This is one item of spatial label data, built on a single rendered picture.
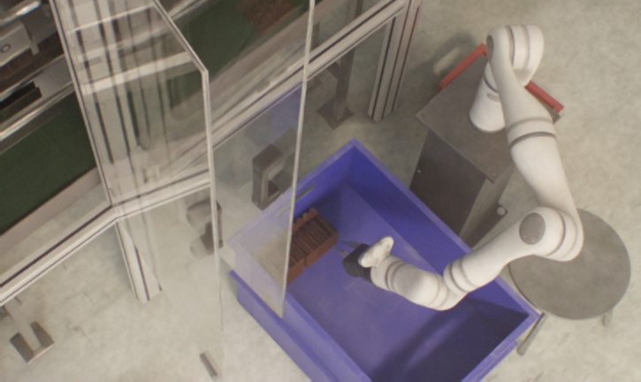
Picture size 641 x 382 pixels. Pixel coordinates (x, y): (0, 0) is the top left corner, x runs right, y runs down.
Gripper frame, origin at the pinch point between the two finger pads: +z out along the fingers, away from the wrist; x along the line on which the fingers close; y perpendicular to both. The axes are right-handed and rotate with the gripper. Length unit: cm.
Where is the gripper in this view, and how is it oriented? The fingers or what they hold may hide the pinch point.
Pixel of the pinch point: (336, 244)
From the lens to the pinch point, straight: 246.7
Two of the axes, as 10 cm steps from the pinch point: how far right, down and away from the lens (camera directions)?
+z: -5.3, -1.7, 8.3
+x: 7.3, -6.0, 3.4
